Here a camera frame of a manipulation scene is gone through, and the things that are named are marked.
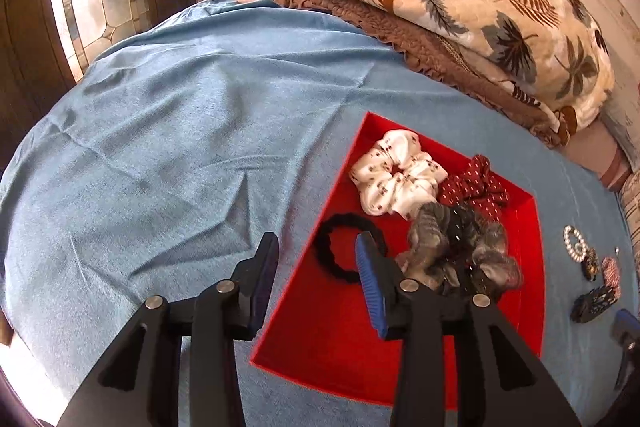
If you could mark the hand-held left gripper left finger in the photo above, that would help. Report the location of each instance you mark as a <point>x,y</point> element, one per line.
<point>263,274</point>

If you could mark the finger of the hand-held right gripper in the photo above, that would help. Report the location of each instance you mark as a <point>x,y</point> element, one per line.
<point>625,324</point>

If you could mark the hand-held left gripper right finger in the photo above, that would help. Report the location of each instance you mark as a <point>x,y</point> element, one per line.
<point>367,277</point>

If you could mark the red tray box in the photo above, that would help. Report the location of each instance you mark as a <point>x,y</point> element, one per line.
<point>400,257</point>

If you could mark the grey scrunchie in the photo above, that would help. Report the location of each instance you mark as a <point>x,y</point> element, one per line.
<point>435,247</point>

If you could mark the white patterned scrunchie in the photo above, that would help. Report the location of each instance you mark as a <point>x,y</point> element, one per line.
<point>397,177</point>

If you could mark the red dotted scrunchie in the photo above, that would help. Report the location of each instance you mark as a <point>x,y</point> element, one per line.
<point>475,189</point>

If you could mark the black sequin hair clip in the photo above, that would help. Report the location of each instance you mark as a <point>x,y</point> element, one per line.
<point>590,304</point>

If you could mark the pink beaded hair clip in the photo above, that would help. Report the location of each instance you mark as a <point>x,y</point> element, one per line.
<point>611,274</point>

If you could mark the dark oval hair clip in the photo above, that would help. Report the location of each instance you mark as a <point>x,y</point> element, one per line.
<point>591,264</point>

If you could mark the blue bed sheet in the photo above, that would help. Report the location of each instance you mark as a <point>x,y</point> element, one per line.
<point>175,147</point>

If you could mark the pink pillow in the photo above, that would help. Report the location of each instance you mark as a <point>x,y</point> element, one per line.
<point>600,147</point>

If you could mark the brown ruffled blanket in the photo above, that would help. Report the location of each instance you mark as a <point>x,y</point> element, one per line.
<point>400,37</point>

